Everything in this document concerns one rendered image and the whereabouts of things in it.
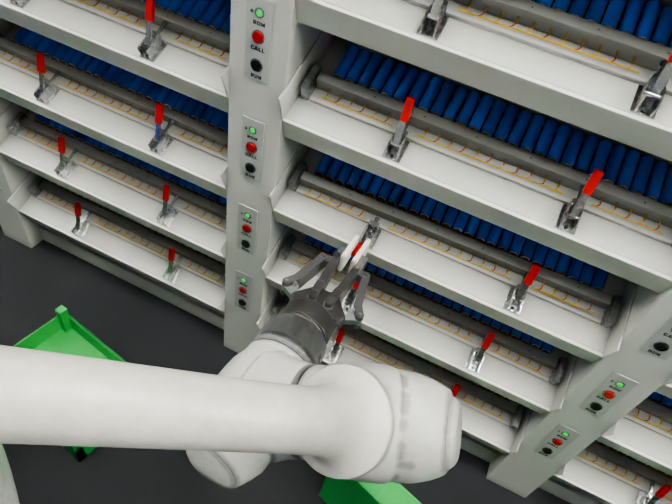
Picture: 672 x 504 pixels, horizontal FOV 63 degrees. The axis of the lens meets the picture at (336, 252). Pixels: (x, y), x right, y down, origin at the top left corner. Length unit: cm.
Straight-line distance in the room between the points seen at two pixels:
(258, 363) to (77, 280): 102
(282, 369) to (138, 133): 66
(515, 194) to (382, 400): 43
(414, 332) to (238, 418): 71
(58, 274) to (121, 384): 122
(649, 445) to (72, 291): 134
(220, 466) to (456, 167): 52
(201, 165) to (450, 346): 59
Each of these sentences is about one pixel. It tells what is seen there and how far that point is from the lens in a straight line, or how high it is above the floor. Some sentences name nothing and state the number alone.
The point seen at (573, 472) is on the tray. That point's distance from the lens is 132.
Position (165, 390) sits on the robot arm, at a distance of 41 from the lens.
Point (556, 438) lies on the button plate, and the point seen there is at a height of 27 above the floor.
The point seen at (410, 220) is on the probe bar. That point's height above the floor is 58.
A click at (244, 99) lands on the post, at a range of 89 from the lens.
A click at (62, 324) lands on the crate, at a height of 3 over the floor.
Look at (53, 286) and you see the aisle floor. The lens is 159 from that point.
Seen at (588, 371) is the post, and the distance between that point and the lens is 103.
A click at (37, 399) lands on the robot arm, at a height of 86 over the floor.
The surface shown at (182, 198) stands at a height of 37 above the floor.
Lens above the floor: 120
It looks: 47 degrees down
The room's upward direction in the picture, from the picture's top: 14 degrees clockwise
